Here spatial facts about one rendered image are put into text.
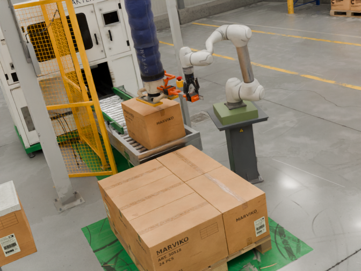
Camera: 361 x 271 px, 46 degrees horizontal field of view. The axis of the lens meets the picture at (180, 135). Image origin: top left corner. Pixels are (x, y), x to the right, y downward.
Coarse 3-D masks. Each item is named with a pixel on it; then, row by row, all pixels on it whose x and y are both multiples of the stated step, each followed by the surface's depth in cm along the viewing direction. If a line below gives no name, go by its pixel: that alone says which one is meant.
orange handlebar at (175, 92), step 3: (165, 75) 432; (168, 75) 428; (171, 75) 424; (174, 75) 422; (171, 78) 418; (174, 78) 420; (159, 87) 396; (162, 90) 391; (174, 90) 378; (177, 90) 377; (171, 93) 379; (174, 93) 375; (177, 93) 372; (183, 96) 365; (195, 99) 354
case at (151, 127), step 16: (128, 112) 448; (144, 112) 419; (160, 112) 419; (176, 112) 428; (128, 128) 467; (144, 128) 423; (160, 128) 424; (176, 128) 433; (144, 144) 440; (160, 144) 429
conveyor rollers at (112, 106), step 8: (112, 96) 619; (104, 104) 597; (112, 104) 585; (120, 104) 580; (112, 112) 558; (120, 112) 553; (104, 120) 536; (120, 120) 527; (112, 128) 507; (120, 136) 483; (128, 136) 478; (136, 144) 455
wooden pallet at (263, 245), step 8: (112, 224) 399; (120, 240) 394; (264, 240) 345; (128, 248) 366; (248, 248) 340; (256, 248) 355; (264, 248) 348; (232, 256) 334; (136, 264) 359; (216, 264) 328; (224, 264) 332
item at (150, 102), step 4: (144, 96) 409; (136, 100) 416; (140, 100) 410; (144, 100) 406; (148, 100) 404; (152, 100) 398; (148, 104) 399; (152, 104) 393; (156, 104) 392; (160, 104) 394
